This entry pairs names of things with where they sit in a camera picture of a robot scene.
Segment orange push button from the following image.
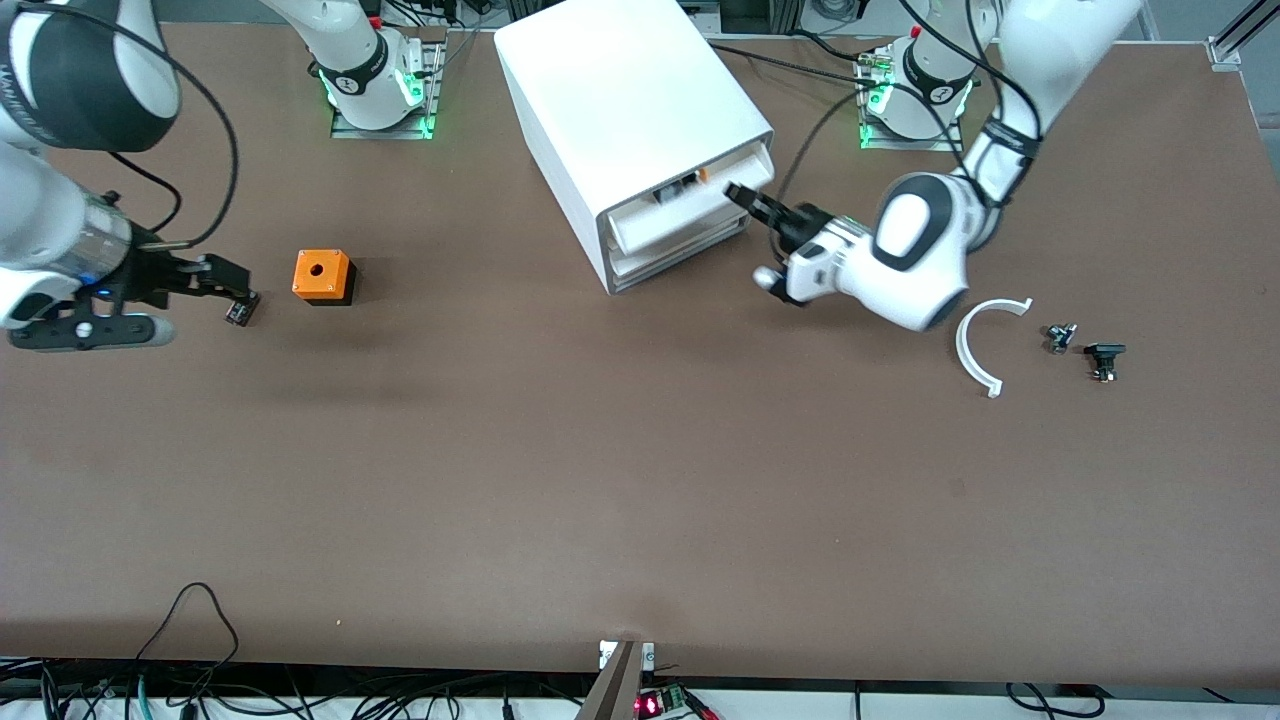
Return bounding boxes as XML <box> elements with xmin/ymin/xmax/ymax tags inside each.
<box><xmin>652</xmin><ymin>166</ymin><xmax>711</xmax><ymax>205</ymax></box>

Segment white plastic drawer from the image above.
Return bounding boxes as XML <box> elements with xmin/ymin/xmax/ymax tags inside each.
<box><xmin>610</xmin><ymin>240</ymin><xmax>749</xmax><ymax>293</ymax></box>
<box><xmin>598</xmin><ymin>140</ymin><xmax>777</xmax><ymax>257</ymax></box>
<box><xmin>608</xmin><ymin>222</ymin><xmax>751</xmax><ymax>273</ymax></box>

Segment white drawer cabinet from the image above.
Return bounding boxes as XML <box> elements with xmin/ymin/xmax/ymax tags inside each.
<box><xmin>493</xmin><ymin>0</ymin><xmax>776</xmax><ymax>296</ymax></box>

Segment orange box with hole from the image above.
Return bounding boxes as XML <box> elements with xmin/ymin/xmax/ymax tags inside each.
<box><xmin>292</xmin><ymin>249</ymin><xmax>357</xmax><ymax>307</ymax></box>

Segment white curved plastic arc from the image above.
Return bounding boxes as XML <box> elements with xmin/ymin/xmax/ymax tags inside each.
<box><xmin>955</xmin><ymin>297</ymin><xmax>1034</xmax><ymax>399</ymax></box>

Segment black clamp component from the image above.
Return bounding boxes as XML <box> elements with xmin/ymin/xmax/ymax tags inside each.
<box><xmin>1084</xmin><ymin>342</ymin><xmax>1128</xmax><ymax>384</ymax></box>

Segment aluminium profile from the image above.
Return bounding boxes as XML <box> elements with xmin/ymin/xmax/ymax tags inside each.
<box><xmin>1205</xmin><ymin>0</ymin><xmax>1280</xmax><ymax>71</ymax></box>

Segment red LED circuit board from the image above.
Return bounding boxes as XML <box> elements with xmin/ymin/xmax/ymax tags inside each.
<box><xmin>634</xmin><ymin>684</ymin><xmax>719</xmax><ymax>720</ymax></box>

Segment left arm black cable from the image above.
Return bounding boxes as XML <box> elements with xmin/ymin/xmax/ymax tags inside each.
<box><xmin>775</xmin><ymin>0</ymin><xmax>1046</xmax><ymax>216</ymax></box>

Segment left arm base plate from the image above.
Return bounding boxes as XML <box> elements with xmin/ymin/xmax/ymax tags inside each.
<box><xmin>857</xmin><ymin>48</ymin><xmax>966</xmax><ymax>153</ymax></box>

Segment black cables on table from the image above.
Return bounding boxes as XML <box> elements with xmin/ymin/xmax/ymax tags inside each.
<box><xmin>705</xmin><ymin>40</ymin><xmax>886</xmax><ymax>91</ymax></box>

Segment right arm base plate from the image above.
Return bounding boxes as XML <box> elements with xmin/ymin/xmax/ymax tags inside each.
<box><xmin>330</xmin><ymin>38</ymin><xmax>447</xmax><ymax>141</ymax></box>

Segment looped black cable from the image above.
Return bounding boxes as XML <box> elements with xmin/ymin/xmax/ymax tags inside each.
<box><xmin>135</xmin><ymin>582</ymin><xmax>241</xmax><ymax>691</ymax></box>

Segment black cable bundle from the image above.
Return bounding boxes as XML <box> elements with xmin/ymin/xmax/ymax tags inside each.
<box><xmin>0</xmin><ymin>655</ymin><xmax>601</xmax><ymax>720</ymax></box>

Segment grey camera pole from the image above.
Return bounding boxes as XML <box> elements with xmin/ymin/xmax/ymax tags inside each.
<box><xmin>573</xmin><ymin>640</ymin><xmax>646</xmax><ymax>720</ymax></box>

